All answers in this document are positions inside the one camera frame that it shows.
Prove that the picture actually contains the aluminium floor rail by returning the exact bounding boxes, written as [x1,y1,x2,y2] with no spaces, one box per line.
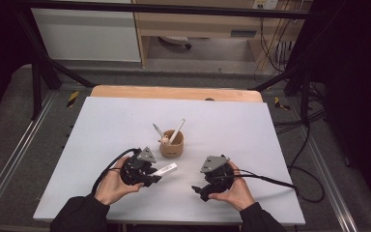
[0,91,58,220]
[304,134,359,232]

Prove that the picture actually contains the light wooden desk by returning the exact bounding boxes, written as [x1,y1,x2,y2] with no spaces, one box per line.
[131,0,313,68]

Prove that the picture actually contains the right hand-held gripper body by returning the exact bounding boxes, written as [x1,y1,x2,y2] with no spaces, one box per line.
[200,155,236,195]

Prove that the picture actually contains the black curtain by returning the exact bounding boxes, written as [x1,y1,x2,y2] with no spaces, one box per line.
[0,0,35,131]
[311,0,371,220]

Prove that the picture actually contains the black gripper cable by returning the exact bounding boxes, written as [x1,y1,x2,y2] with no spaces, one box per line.
[90,147,142,195]
[231,165,326,204]

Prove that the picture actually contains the person's left hand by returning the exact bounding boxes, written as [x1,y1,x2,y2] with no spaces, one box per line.
[94,156,145,207]

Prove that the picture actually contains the round wooden pen holder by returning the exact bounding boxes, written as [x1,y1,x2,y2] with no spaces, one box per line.
[158,129,186,160]

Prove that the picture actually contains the person's right hand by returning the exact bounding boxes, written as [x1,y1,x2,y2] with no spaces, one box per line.
[208,160,256,213]

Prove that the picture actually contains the wooden table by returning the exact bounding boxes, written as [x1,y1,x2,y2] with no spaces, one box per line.
[90,84,265,103]

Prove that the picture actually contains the yellow black floor tape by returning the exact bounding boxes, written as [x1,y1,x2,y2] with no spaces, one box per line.
[273,96,291,111]
[66,90,80,108]

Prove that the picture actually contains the white power strip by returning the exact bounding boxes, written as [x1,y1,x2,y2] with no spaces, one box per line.
[252,0,279,11]

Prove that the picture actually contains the hanging desk cables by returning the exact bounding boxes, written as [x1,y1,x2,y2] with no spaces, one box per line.
[258,9,297,73]

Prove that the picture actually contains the black frame leg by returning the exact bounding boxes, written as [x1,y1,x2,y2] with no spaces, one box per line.
[13,9,97,121]
[250,56,314,128]

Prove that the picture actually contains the white cabinet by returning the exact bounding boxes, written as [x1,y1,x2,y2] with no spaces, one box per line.
[31,7,142,63]

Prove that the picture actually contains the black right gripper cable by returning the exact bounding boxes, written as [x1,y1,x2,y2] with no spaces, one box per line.
[231,165,326,204]

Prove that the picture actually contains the bundle of black floor cables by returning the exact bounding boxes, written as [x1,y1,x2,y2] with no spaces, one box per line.
[271,82,327,136]

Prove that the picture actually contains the black frame cross bar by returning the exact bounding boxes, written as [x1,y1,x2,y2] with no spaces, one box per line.
[13,0,314,20]

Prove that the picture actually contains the long white pen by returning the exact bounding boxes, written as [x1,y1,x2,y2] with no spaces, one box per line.
[168,117,186,145]

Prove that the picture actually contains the white chair base with castor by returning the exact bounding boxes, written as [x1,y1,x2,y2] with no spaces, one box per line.
[157,35,193,50]

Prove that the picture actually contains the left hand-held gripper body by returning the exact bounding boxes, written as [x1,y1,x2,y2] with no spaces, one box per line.
[120,146,157,187]

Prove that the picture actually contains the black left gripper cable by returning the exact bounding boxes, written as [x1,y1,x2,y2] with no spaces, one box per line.
[90,147,142,195]

